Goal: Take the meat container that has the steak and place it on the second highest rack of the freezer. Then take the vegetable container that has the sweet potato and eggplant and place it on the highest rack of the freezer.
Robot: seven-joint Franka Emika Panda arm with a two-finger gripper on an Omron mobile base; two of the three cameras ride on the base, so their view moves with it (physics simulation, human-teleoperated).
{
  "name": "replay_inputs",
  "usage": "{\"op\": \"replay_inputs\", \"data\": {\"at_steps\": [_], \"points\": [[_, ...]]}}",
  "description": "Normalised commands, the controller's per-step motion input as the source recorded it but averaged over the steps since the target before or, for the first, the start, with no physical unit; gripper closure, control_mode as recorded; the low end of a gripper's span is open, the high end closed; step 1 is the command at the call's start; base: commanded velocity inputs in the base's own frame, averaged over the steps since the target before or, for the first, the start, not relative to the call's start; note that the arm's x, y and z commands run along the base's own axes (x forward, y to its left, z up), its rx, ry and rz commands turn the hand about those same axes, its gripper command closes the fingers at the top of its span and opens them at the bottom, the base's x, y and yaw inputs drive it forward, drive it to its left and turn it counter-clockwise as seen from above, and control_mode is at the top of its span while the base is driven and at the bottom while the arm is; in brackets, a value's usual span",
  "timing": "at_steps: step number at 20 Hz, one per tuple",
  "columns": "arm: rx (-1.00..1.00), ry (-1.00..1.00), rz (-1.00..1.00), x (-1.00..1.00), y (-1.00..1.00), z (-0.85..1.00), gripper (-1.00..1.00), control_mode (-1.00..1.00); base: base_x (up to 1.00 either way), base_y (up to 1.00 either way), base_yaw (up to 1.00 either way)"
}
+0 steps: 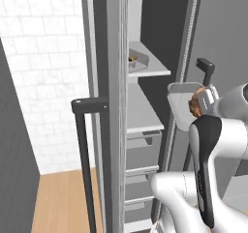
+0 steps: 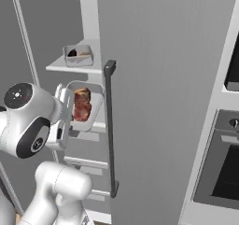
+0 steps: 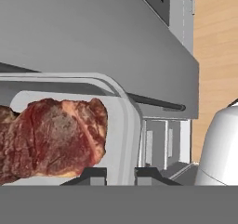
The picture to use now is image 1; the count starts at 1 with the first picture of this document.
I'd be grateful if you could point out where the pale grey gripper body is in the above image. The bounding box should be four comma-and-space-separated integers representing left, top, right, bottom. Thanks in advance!
195, 84, 222, 117

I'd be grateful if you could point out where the brown sweet potato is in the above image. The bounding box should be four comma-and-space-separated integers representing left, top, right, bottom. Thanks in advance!
188, 87, 204, 118

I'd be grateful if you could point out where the grey vegetable container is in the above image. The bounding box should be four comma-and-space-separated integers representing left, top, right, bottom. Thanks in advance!
167, 81, 211, 133

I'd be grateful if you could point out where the white freezer rack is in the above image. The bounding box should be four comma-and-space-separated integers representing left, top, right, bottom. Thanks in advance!
128, 41, 171, 78
126, 81, 166, 135

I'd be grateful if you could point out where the grey meat container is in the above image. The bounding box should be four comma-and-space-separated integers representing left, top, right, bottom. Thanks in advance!
128, 47, 150, 73

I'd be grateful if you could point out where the grey freezer cabinet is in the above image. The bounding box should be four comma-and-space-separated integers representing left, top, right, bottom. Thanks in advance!
124, 0, 199, 233

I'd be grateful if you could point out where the grey freezer door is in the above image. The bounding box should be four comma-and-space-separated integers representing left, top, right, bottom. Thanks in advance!
79, 0, 132, 233

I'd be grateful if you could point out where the grey fridge door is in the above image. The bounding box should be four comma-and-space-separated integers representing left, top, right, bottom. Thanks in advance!
151, 0, 248, 233

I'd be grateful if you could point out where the dark grey side panel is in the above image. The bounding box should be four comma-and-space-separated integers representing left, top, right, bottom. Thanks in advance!
0, 38, 41, 233

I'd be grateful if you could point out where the black fridge door handle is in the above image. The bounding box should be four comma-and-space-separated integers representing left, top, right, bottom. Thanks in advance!
183, 57, 216, 172

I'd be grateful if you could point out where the long black door handle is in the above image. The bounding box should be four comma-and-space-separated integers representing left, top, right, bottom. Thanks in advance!
71, 97, 109, 233

